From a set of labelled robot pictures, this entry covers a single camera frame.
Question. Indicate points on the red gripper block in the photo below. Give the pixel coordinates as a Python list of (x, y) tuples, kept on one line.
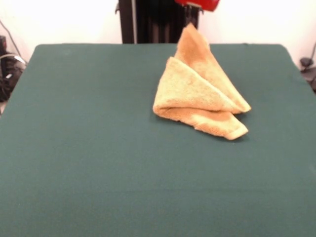
[(200, 3)]

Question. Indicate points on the tan terry towel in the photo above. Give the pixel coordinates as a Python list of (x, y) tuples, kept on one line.
[(190, 89)]

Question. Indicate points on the dark grey stand base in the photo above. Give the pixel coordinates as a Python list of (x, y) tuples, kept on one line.
[(307, 69), (10, 74)]

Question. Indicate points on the dark green table cloth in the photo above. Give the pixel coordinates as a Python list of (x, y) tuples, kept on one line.
[(98, 148)]

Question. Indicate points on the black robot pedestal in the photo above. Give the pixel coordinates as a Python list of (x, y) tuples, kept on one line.
[(153, 22)]

